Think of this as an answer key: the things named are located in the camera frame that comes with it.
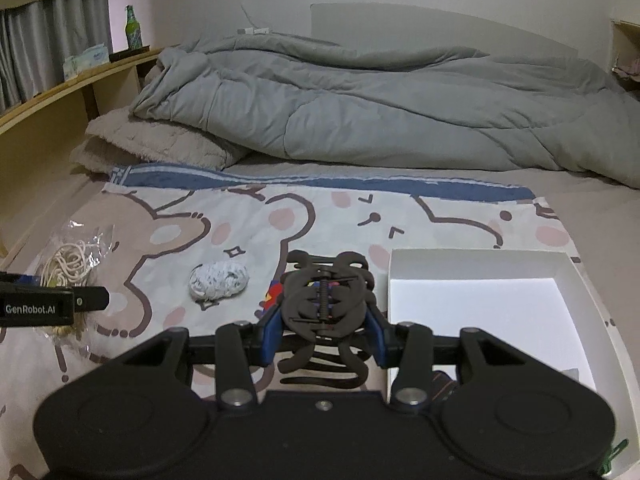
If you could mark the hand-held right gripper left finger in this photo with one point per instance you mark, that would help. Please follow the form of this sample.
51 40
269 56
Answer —
270 334

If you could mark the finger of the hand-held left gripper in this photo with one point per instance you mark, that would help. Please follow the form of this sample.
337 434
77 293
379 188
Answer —
92 298
20 278

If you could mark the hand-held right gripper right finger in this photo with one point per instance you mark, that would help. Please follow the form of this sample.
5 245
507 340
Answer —
378 336

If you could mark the dark brown hair claw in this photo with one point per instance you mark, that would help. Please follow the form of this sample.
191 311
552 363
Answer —
327 290

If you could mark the white cardboard box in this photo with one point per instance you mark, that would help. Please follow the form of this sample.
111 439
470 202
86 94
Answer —
475 310

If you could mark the small colourful toy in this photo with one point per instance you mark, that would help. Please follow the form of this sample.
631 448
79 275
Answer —
272 296

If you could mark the white speckled scrunchie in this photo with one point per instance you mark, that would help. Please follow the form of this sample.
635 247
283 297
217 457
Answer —
219 280

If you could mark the cartoon printed blanket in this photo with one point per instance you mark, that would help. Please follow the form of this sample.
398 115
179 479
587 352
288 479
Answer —
200 210

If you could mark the wooden bedside shelf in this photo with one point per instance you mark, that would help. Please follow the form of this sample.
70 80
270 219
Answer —
45 130

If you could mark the beige fluffy pillow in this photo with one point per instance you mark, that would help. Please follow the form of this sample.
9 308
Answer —
150 142

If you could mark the tissue box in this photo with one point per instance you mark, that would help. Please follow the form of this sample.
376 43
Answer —
86 60

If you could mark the grey curtain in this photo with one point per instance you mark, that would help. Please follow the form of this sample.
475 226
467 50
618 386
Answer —
50 45

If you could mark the grey duvet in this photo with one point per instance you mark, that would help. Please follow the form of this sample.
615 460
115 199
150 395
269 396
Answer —
375 100

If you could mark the black tray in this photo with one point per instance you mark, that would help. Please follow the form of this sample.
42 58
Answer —
129 54

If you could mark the cartoon bear printed mat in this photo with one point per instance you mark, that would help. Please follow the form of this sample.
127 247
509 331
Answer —
600 200

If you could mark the green clip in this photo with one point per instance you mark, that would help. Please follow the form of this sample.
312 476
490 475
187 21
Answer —
614 455

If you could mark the green glass bottle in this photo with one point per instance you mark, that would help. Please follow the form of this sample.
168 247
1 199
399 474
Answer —
133 30

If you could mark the white power strip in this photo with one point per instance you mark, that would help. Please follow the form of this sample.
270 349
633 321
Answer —
254 30

